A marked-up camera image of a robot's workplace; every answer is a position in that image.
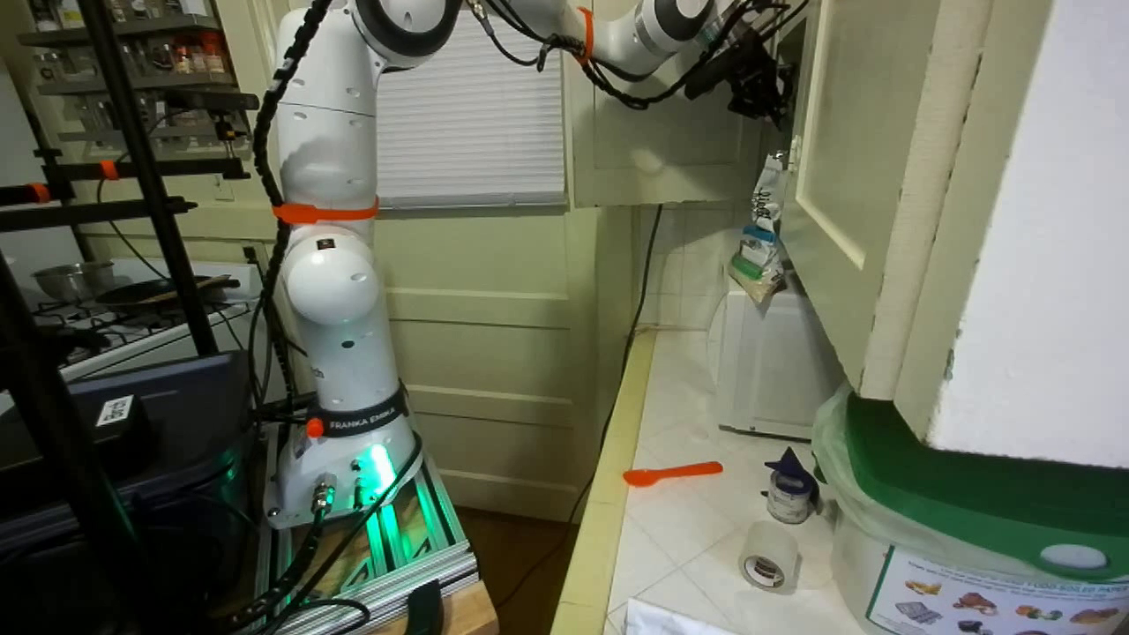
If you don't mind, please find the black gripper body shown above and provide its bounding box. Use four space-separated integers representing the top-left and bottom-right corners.
686 17 792 125

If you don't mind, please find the closed cream cupboard door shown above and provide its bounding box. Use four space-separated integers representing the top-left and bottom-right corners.
779 0 1055 405

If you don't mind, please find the white window blind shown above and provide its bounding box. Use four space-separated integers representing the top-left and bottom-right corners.
372 16 570 219

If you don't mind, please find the orange plastic spatula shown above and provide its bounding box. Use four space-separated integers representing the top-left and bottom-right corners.
619 458 725 490

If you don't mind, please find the small jar with dark lid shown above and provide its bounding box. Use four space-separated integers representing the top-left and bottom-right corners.
760 445 823 531

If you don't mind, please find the white bin with green bag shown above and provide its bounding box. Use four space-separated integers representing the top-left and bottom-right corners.
812 386 1129 635

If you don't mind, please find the white tape roll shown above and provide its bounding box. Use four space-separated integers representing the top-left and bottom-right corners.
737 518 804 598

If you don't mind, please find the shelf with jars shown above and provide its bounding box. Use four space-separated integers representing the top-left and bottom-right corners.
22 0 261 155

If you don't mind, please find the dark box with white label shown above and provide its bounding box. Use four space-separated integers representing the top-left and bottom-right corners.
0 349 261 558

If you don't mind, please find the black metal rack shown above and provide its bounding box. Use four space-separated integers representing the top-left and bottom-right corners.
0 0 257 362

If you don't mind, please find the black stand pole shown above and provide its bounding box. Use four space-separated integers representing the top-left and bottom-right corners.
0 252 169 635

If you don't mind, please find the black power cable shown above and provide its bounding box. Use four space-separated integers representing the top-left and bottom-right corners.
562 205 670 536

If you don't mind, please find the cream wall cupboard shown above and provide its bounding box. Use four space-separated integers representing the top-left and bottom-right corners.
768 0 1129 474

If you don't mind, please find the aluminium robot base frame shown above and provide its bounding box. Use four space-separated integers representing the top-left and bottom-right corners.
249 458 481 635

